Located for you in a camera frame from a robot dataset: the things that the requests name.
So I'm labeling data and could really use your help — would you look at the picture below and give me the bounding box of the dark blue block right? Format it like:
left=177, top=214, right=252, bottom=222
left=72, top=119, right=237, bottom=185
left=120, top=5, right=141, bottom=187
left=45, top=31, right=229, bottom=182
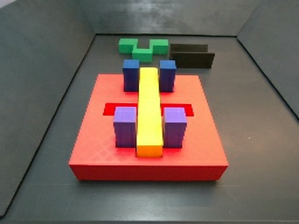
left=159, top=60, right=176, bottom=93

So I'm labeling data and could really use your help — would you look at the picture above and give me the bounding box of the dark blue block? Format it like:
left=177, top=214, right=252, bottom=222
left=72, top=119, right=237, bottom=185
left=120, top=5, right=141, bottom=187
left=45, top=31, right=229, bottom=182
left=159, top=60, right=176, bottom=93
left=123, top=59, right=140, bottom=92

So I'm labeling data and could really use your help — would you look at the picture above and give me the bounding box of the purple block right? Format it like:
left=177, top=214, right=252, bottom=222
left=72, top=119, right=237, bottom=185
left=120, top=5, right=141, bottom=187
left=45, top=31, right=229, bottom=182
left=163, top=108, right=187, bottom=148

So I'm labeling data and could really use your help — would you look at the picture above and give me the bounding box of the purple block left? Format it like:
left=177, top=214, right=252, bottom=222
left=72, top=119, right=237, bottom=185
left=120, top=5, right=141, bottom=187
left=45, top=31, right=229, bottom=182
left=113, top=107, right=136, bottom=148

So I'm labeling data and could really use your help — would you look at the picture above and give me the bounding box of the black fixture bracket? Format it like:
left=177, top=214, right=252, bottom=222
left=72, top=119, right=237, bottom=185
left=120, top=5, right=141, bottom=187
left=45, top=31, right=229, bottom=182
left=169, top=44, right=215, bottom=69

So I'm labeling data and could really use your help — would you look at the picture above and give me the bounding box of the dark blue block left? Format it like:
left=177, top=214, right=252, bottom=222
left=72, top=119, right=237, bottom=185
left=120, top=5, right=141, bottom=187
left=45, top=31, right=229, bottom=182
left=123, top=59, right=140, bottom=92

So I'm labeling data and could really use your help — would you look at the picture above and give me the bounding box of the yellow long bar block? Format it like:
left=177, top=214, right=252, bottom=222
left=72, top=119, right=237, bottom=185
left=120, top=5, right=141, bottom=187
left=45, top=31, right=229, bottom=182
left=136, top=67, right=164, bottom=158

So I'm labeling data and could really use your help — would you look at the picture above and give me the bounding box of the purple block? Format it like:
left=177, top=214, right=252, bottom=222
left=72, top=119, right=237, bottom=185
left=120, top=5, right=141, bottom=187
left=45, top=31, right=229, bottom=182
left=113, top=107, right=136, bottom=148
left=163, top=108, right=187, bottom=148

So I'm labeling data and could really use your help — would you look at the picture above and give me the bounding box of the green U-shaped block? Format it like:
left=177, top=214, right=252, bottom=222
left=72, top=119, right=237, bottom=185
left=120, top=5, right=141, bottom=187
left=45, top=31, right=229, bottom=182
left=117, top=38, right=169, bottom=62

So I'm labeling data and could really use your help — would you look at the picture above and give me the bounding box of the red base board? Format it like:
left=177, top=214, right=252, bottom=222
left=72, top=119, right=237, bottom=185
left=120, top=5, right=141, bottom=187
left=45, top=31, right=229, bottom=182
left=69, top=74, right=228, bottom=181

